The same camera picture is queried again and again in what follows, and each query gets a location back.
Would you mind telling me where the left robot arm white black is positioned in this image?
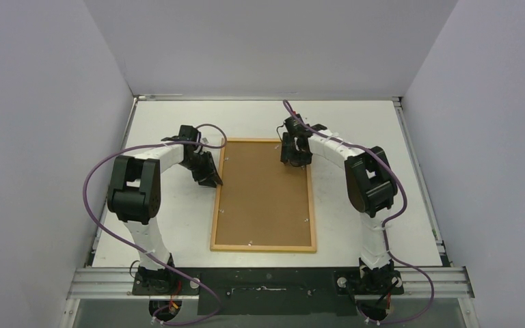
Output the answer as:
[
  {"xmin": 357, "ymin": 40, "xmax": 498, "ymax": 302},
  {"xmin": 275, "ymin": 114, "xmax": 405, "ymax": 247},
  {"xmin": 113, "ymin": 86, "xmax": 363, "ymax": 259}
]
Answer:
[{"xmin": 107, "ymin": 125, "xmax": 223, "ymax": 295}]

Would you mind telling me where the aluminium table rail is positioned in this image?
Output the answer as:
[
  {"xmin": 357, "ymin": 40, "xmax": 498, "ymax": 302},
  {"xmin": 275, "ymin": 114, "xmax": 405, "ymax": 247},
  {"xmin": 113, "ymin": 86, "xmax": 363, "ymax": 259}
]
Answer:
[{"xmin": 68, "ymin": 267, "xmax": 474, "ymax": 299}]

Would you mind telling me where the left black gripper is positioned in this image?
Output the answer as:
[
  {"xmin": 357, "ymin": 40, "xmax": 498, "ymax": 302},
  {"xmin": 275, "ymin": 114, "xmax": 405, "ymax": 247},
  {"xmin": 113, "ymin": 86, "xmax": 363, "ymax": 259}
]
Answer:
[{"xmin": 179, "ymin": 151, "xmax": 221, "ymax": 188}]

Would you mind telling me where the yellow picture frame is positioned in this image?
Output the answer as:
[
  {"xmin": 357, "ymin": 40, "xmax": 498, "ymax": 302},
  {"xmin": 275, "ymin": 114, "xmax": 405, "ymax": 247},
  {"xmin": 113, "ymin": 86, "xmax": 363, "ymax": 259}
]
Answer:
[{"xmin": 210, "ymin": 137, "xmax": 317, "ymax": 254}]

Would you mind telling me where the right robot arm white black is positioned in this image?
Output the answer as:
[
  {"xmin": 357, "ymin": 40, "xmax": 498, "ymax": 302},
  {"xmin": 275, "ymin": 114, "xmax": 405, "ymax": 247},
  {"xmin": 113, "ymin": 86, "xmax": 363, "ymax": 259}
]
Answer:
[{"xmin": 280, "ymin": 115, "xmax": 403, "ymax": 295}]

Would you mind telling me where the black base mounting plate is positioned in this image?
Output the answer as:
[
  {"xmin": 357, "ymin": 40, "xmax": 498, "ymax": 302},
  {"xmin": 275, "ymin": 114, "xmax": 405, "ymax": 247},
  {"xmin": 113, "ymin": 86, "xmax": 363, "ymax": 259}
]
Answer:
[{"xmin": 131, "ymin": 267, "xmax": 404, "ymax": 320}]

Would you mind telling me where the brown cardboard backing board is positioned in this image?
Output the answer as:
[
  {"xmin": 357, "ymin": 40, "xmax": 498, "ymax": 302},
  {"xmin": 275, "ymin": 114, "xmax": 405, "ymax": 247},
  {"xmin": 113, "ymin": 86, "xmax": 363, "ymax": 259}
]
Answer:
[{"xmin": 215, "ymin": 141, "xmax": 312, "ymax": 247}]

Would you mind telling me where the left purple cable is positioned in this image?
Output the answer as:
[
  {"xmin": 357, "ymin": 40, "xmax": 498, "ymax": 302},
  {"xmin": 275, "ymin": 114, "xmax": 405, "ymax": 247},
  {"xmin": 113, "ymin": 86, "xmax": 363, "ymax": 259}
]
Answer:
[{"xmin": 82, "ymin": 123, "xmax": 228, "ymax": 328}]

